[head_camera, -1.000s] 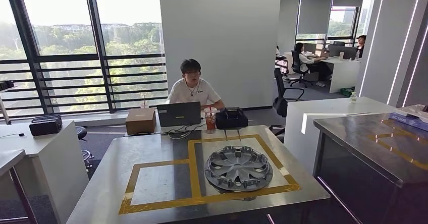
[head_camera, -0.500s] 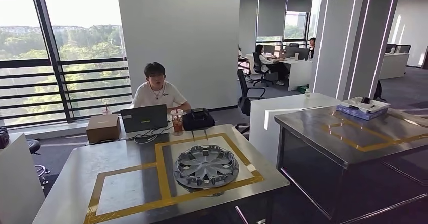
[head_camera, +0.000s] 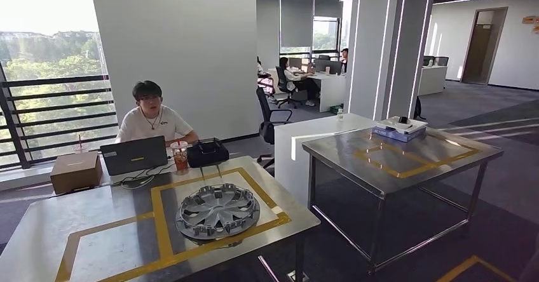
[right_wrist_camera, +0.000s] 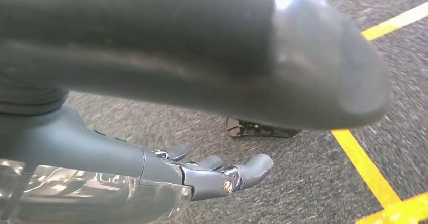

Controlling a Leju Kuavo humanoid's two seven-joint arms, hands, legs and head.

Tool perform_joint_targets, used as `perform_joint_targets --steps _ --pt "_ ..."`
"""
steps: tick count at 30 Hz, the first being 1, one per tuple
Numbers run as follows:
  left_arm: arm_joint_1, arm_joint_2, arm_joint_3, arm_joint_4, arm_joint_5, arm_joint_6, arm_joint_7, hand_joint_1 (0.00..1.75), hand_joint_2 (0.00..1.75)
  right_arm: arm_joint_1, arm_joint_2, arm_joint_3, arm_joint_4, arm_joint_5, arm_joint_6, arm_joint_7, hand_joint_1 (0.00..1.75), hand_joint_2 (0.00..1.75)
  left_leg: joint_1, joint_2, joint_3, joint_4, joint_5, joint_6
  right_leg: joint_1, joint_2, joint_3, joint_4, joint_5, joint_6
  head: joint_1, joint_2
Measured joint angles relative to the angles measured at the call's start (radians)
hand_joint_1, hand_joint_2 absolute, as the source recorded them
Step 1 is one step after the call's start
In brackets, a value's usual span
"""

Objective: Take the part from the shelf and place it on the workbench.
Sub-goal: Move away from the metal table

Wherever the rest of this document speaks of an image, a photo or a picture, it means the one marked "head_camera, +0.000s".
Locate white office desk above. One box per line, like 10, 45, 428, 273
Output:
418, 65, 449, 97
268, 67, 347, 114

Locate wide grey roller blind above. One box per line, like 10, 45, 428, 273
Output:
280, 0, 315, 49

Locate brown cardboard box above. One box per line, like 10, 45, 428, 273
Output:
50, 151, 104, 196

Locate short grey roller blind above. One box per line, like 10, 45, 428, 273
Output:
313, 0, 343, 19

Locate iced tea cup red straw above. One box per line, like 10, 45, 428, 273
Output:
170, 138, 189, 176

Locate dark grey laptop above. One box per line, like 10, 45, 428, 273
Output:
99, 135, 170, 177

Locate yellow floor tape square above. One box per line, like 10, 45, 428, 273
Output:
435, 255, 519, 282

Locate black window railing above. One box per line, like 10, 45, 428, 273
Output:
0, 74, 119, 171

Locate steel table with tape marking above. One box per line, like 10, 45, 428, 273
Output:
301, 126, 505, 274

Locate clear cup with straw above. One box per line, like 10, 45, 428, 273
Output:
73, 134, 90, 155

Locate tangle of laptop cables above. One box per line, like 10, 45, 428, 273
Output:
113, 162, 178, 191

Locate white counter block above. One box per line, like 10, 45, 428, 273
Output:
273, 112, 378, 208

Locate grey plastic wheel cover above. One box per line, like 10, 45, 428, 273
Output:
175, 182, 261, 242

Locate black office chair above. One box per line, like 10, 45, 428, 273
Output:
256, 86, 294, 171
274, 65, 303, 110

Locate blue flat carton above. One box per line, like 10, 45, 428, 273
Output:
371, 126, 426, 144

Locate steel workbench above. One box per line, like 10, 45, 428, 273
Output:
0, 156, 322, 282

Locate brown room door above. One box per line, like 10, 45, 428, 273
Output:
460, 6, 509, 86

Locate black carry bag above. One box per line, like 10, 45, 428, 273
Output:
186, 137, 230, 170

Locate large dark monitor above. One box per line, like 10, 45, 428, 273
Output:
313, 59, 343, 76

